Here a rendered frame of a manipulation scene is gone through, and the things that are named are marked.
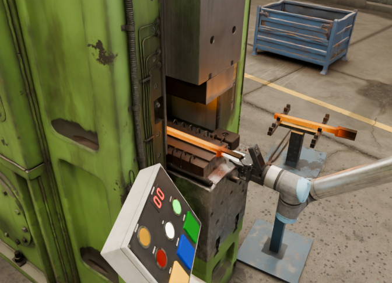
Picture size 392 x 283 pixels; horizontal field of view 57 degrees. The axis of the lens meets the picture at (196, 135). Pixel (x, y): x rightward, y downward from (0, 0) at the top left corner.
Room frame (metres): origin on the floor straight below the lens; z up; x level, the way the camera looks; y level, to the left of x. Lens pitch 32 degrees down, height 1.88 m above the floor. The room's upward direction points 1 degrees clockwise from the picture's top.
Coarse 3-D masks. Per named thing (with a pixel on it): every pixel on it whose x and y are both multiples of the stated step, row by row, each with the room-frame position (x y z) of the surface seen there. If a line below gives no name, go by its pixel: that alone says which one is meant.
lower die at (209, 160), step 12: (192, 132) 1.44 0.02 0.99; (180, 144) 1.34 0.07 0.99; (192, 144) 1.33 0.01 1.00; (216, 144) 1.34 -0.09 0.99; (168, 156) 1.28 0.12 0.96; (192, 156) 1.26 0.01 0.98; (204, 156) 1.25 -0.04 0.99; (216, 156) 1.27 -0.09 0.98; (192, 168) 1.21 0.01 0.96; (204, 168) 1.19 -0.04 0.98
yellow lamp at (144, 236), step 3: (144, 228) 0.67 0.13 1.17; (141, 231) 0.65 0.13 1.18; (144, 231) 0.66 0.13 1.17; (147, 231) 0.67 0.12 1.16; (141, 234) 0.64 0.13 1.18; (144, 234) 0.65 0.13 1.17; (147, 234) 0.66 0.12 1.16; (141, 237) 0.64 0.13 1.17; (144, 237) 0.64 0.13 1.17; (147, 237) 0.65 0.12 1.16; (141, 240) 0.63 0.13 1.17; (144, 240) 0.64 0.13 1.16; (147, 240) 0.64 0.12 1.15; (144, 243) 0.63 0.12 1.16; (147, 243) 0.64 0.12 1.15
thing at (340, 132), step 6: (276, 114) 1.65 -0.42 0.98; (282, 114) 1.66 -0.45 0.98; (282, 120) 1.63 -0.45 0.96; (288, 120) 1.62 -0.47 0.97; (294, 120) 1.60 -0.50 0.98; (300, 120) 1.60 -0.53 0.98; (306, 120) 1.60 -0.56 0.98; (306, 126) 1.57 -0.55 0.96; (312, 126) 1.56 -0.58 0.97; (318, 126) 1.55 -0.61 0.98; (324, 126) 1.55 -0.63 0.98; (330, 126) 1.55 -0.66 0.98; (330, 132) 1.52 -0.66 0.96; (336, 132) 1.50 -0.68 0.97; (342, 132) 1.50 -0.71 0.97; (348, 132) 1.49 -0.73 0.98; (354, 132) 1.47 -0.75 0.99; (348, 138) 1.48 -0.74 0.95; (354, 138) 1.48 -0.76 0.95
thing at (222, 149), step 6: (168, 132) 1.42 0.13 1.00; (174, 132) 1.40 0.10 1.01; (180, 132) 1.41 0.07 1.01; (186, 138) 1.36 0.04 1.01; (192, 138) 1.36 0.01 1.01; (198, 138) 1.36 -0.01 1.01; (198, 144) 1.33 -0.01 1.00; (204, 144) 1.32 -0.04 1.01; (210, 144) 1.32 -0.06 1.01; (216, 150) 1.28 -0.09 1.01; (222, 150) 1.27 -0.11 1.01; (228, 150) 1.27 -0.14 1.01; (222, 156) 1.26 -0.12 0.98; (234, 156) 1.23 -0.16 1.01; (240, 156) 1.23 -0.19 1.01
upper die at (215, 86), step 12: (228, 72) 1.31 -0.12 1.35; (168, 84) 1.28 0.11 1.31; (180, 84) 1.25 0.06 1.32; (192, 84) 1.22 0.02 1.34; (204, 84) 1.19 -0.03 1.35; (216, 84) 1.24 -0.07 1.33; (228, 84) 1.32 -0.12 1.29; (180, 96) 1.25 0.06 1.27; (192, 96) 1.21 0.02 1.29; (204, 96) 1.19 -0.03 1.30; (216, 96) 1.25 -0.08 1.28
